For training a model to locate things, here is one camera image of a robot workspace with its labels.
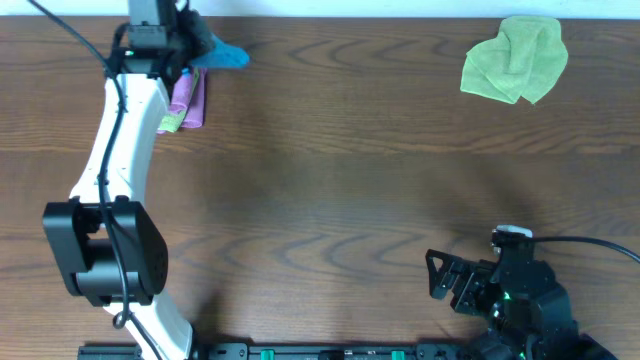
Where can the folded purple cloth top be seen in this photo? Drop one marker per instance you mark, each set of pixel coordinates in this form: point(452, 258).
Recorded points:
point(183, 92)

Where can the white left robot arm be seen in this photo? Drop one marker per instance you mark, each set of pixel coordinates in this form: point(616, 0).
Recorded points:
point(105, 244)

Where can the crumpled green microfiber cloth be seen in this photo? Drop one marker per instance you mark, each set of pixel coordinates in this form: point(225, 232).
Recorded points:
point(524, 60)

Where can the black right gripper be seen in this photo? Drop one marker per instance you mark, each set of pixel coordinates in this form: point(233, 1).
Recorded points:
point(467, 286)

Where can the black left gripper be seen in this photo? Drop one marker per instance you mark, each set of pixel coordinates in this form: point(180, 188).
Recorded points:
point(198, 38)

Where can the folded purple cloth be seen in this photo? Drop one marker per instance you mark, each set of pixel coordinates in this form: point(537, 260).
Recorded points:
point(183, 92)
point(197, 105)

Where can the folded green cloth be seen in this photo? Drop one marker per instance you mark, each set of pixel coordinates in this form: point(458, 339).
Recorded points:
point(175, 120)

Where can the folded purple cloth bottom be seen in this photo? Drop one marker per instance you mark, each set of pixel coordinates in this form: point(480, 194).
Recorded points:
point(197, 105)

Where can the blue microfiber cloth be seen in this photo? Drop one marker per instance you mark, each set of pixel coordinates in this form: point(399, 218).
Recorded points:
point(213, 53)

